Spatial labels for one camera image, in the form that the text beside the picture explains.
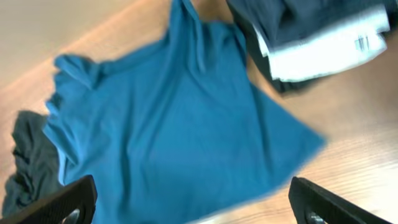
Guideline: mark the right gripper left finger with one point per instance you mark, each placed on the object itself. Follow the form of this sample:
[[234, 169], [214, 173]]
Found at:
[[74, 203]]

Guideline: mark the folded black garment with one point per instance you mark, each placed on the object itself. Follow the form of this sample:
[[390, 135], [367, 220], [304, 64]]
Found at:
[[262, 63]]

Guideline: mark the folded white garment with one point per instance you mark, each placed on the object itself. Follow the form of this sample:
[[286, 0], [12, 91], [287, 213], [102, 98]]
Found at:
[[347, 44]]

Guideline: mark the blue t-shirt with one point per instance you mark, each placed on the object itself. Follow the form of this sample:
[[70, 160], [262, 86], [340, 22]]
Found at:
[[174, 131]]

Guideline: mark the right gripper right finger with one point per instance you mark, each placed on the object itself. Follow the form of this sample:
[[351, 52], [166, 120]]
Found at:
[[312, 204]]

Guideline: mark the black garment on left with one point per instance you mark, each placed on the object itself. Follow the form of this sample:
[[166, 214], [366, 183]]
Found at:
[[36, 161]]

